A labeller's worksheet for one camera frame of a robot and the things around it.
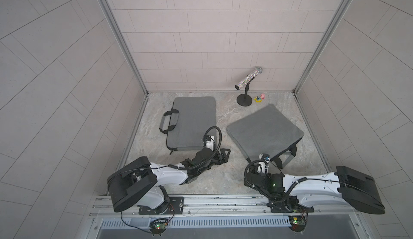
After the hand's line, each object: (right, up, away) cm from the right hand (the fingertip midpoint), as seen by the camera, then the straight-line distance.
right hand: (249, 172), depth 84 cm
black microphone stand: (+3, +40, +27) cm, 48 cm away
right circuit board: (+17, -14, -16) cm, 28 cm away
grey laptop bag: (-36, +24, +12) cm, 45 cm away
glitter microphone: (+2, +52, +11) cm, 53 cm away
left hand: (-11, +12, -3) cm, 16 cm away
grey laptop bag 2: (+11, +21, +8) cm, 25 cm away
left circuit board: (-41, -13, -20) cm, 48 cm away
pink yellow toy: (+13, +40, +27) cm, 50 cm away
